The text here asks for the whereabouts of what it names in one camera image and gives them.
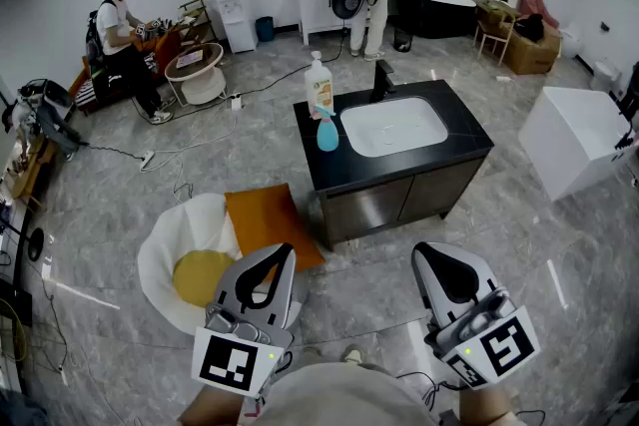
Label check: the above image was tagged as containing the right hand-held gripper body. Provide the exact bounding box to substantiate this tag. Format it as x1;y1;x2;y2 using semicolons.
423;286;542;391

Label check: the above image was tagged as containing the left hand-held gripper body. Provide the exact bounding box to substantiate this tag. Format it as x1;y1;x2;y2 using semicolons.
191;291;296;398

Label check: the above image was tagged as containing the blue spray bottle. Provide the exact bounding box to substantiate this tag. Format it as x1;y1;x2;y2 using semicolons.
311;104;341;153

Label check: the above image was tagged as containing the person's right forearm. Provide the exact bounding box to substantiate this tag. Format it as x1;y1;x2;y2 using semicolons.
455;385;521;426

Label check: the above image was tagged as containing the person's left forearm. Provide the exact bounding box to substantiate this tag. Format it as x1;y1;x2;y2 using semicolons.
178;382;272;426

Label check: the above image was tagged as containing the white pump soap bottle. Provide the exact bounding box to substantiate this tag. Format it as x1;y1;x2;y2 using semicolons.
304;50;335;116

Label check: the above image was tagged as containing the yellow round cushion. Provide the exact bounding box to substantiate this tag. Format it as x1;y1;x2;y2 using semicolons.
171;249;237;309

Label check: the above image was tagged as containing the orange cushion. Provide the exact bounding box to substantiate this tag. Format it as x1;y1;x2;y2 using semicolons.
224;182;327;273

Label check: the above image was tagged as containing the black-topped vanity cabinet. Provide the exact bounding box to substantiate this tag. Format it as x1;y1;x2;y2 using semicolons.
292;79;496;252

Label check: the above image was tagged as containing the person's right shoe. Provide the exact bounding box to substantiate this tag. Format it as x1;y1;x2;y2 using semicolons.
339;342;369;366

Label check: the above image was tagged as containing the person's light shirt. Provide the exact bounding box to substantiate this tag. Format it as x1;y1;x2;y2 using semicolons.
248;360;441;426

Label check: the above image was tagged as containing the white sink basin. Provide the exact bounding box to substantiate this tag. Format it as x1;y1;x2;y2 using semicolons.
339;95;449;159

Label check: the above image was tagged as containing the white box cabinet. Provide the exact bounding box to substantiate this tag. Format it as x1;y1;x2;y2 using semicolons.
517;85;639;203

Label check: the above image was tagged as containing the black round stand base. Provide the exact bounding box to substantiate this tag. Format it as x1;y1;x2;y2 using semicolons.
26;227;47;263

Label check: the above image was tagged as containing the round cream coffee table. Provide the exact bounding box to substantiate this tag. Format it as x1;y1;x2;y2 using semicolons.
164;41;229;108

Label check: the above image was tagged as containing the black faucet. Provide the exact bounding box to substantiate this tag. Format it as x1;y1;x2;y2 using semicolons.
368;59;398;105

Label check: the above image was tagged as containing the black tripod stand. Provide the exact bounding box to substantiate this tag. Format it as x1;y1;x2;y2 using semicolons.
614;61;639;152

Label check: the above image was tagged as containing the cardboard box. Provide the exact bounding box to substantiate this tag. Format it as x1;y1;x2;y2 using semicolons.
500;21;563;77

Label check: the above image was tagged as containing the wooden chair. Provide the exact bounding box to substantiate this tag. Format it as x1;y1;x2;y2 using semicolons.
470;0;518;67

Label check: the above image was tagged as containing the black mesh waste basket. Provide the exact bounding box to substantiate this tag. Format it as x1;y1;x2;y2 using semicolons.
392;26;414;54

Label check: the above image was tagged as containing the orange sofa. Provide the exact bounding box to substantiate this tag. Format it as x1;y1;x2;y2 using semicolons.
68;23;182;117

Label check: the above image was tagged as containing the black bag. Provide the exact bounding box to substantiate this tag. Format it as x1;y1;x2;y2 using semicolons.
513;12;546;44

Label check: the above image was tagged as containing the blue trash bin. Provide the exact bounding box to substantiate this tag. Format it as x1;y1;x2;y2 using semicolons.
255;15;278;44

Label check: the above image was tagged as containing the white water dispenser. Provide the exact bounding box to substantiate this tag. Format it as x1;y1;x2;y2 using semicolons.
215;0;260;55

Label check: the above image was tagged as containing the wooden shelf rack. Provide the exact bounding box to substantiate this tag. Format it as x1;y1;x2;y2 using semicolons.
178;0;219;47

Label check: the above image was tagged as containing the dark freestanding bathtub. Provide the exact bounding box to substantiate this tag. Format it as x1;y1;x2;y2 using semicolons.
389;0;478;40

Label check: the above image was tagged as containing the pink cloth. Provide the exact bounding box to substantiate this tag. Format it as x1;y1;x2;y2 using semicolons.
517;0;561;29

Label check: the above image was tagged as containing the white vanity cabinet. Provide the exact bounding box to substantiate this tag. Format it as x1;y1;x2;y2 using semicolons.
290;0;373;48

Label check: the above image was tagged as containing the white floor cable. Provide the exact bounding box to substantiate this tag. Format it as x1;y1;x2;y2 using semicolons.
139;106;240;205

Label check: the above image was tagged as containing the long black floor cable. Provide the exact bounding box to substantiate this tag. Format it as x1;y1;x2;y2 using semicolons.
171;27;350;120

